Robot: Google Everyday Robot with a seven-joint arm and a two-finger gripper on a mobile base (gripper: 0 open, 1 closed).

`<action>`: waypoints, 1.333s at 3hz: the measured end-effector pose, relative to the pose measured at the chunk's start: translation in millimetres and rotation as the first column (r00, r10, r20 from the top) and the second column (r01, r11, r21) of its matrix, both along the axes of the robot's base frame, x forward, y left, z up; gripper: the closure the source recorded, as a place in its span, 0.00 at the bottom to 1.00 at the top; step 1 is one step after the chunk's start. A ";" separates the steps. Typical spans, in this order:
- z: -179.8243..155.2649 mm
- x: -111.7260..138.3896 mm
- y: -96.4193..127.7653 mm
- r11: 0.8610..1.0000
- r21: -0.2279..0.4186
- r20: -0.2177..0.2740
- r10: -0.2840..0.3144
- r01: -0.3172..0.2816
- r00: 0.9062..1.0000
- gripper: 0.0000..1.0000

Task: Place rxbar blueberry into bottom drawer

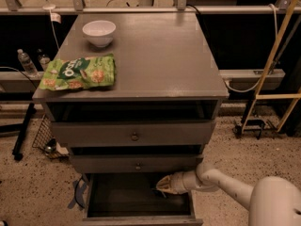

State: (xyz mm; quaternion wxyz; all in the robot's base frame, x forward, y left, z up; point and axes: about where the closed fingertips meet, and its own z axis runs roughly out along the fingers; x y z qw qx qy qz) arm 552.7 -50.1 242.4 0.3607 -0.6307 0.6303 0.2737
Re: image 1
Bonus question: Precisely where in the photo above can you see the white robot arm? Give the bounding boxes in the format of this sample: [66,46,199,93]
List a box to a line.
[156,163,301,226]

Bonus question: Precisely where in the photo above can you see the grey middle drawer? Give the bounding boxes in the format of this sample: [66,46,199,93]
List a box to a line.
[70,154,203,173]

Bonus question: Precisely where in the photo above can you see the grey top drawer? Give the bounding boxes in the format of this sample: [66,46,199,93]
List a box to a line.
[52,121,215,147]

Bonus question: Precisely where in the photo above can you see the grey open bottom drawer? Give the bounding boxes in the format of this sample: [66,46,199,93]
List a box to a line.
[81,172,203,226]

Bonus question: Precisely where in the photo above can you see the grey drawer cabinet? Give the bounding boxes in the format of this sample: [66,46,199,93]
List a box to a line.
[32,12,230,226]

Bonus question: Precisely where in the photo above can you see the green snack chip bag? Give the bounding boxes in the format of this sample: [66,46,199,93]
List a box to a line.
[39,54,116,91]

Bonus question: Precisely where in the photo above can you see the black pole on floor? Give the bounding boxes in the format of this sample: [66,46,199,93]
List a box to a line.
[12,103,36,161]

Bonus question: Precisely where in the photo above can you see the white ceramic bowl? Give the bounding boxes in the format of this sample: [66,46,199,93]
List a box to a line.
[82,20,116,47]

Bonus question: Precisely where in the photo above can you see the clear plastic water bottle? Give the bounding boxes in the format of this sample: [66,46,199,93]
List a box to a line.
[17,49,39,77]

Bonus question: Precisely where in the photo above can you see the black wire basket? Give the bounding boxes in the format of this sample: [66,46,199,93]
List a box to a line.
[32,115,69,159]

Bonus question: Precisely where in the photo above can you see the yellow wooden ladder frame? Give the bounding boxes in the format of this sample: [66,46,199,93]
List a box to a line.
[233,0,301,136]

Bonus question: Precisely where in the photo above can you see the grey metal rail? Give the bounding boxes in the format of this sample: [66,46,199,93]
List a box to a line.
[0,5,301,16]

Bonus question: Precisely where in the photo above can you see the white cable with tag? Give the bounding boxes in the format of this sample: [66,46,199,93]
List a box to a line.
[37,0,62,51]

